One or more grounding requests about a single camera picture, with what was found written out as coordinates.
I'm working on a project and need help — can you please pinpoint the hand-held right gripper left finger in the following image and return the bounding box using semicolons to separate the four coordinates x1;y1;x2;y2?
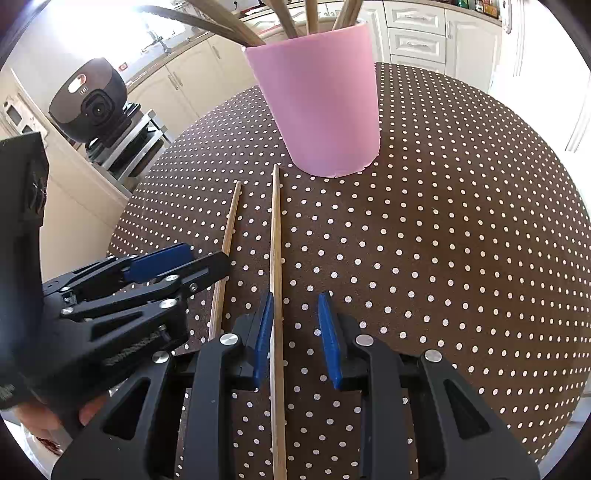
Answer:
51;292;275;480

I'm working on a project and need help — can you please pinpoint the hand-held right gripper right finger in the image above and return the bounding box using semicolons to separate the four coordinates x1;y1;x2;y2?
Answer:
318;291;541;480

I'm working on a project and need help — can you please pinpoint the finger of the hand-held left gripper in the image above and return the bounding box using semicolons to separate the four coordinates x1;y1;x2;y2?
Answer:
62;251;232;363
44;244;195;296

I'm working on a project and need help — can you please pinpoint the light wooden chopstick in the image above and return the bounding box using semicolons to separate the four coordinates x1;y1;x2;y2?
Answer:
269;164;288;480
208;181;243;342

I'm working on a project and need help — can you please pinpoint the pink cup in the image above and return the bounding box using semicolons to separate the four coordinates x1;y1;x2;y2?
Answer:
244;21;382;178

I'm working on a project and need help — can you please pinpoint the bunch of wooden chopsticks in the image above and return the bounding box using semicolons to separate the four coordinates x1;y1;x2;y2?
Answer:
139;0;365;48

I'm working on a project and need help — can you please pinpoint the person's left hand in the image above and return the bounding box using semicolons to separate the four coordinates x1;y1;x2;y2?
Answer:
18;394;112;444

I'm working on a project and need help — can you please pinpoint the cream low cabinet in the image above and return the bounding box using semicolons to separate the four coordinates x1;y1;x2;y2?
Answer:
39;134;132;282

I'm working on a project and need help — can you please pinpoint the metal shelf rack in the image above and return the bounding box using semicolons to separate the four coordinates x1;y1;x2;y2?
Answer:
88;104;174;190

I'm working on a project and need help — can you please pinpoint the brown polka dot tablecloth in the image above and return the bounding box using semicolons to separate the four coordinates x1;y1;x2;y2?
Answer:
107;62;585;480

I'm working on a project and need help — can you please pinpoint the black round kitchen appliance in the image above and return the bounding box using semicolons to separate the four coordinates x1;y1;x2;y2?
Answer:
48;58;129;144

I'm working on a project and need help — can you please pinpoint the cream kitchen cabinet run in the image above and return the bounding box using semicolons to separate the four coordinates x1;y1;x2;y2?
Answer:
124;0;504;139

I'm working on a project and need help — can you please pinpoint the metal kitchen faucet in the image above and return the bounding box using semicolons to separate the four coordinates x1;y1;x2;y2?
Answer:
141;25;169;54

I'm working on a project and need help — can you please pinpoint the cream drawer stack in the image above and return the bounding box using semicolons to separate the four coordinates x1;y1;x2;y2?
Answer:
383;0;448;70

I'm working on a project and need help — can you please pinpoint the white panel door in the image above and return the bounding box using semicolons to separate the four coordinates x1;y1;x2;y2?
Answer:
489;0;591;158

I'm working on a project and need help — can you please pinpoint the group of dark bottles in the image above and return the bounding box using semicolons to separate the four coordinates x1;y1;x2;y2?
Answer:
441;0;504;19

